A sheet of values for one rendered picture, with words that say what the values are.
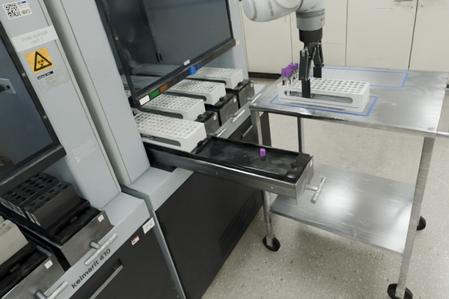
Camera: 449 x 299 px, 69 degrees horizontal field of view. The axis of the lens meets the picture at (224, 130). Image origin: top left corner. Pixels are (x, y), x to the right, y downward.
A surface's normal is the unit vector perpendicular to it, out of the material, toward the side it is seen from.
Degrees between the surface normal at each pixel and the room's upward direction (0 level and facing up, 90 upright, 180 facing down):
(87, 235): 90
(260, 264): 0
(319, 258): 0
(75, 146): 90
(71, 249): 90
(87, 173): 90
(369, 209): 0
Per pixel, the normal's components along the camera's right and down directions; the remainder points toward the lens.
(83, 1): 0.84, 0.15
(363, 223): -0.15, -0.85
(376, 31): -0.54, 0.50
